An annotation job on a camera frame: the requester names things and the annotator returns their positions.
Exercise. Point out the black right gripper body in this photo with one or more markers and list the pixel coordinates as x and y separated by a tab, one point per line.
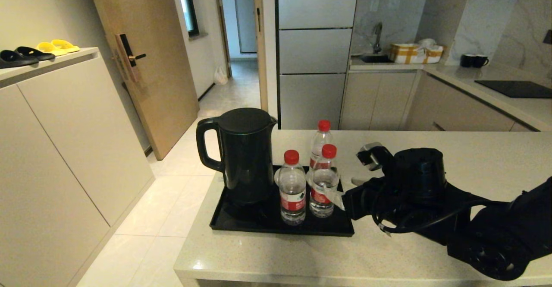
414	179

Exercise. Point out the right gripper tape-wrapped finger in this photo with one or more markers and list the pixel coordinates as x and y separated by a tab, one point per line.
359	181
337	198

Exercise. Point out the clear water bottle red cap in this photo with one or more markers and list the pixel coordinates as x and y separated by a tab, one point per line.
292	205
321	179
321	138

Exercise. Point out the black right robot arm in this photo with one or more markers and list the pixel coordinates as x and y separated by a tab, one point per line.
496	239

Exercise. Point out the black electric kettle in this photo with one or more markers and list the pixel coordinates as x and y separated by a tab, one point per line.
246	162

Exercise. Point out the small white saucer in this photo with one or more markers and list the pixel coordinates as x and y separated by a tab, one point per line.
277	177

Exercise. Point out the black rectangular tray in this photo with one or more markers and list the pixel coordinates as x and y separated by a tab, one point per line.
258	224

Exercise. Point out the beige kitchen cabinet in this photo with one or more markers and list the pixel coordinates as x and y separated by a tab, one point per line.
388	97

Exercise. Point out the dark kitchen sink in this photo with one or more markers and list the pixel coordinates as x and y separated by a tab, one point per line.
375	58

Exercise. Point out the yellow white checked basket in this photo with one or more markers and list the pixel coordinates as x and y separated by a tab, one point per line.
405	53

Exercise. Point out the black mug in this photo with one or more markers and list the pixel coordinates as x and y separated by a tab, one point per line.
465	60
479	61

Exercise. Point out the white cloth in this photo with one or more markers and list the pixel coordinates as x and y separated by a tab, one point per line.
427	43

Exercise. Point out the black induction cooktop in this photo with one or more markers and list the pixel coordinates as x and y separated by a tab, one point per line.
517	88

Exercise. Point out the silver refrigerator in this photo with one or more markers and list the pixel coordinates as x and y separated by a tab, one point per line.
315	49

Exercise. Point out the metal kitchen faucet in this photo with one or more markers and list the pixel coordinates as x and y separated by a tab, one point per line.
377	36

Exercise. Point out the white plastic bag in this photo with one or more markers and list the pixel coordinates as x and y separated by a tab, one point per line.
220	75

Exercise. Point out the grey hallway door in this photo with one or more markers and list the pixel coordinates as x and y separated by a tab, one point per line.
246	15

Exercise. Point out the brown wooden door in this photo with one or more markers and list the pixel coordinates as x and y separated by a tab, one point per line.
159	84

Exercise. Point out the dark framed window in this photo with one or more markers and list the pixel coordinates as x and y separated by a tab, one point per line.
189	6

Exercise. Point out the beige shoe cabinet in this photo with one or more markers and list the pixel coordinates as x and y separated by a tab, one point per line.
64	149

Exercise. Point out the yellow slipper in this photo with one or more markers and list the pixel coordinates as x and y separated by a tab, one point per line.
49	48
64	45

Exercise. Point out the black slipper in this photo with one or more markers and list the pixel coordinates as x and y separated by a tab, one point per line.
13	58
34	53

